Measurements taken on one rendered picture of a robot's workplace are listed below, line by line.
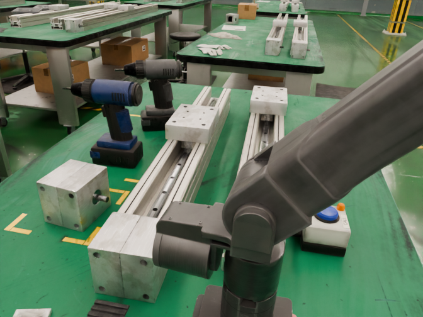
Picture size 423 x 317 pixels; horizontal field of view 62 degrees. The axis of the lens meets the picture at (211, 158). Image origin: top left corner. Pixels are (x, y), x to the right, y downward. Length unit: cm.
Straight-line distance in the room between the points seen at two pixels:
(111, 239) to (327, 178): 38
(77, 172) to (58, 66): 221
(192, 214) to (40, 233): 46
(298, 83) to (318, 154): 204
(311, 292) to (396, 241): 24
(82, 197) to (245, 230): 47
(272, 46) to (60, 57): 153
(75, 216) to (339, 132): 56
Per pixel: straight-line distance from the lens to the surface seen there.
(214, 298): 44
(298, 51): 235
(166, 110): 113
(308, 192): 28
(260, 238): 29
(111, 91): 87
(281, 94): 115
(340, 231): 68
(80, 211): 71
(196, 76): 237
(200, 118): 91
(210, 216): 35
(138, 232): 57
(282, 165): 27
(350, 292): 66
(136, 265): 55
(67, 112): 301
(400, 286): 71
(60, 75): 293
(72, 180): 73
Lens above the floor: 124
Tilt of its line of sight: 28 degrees down
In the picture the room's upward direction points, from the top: 3 degrees clockwise
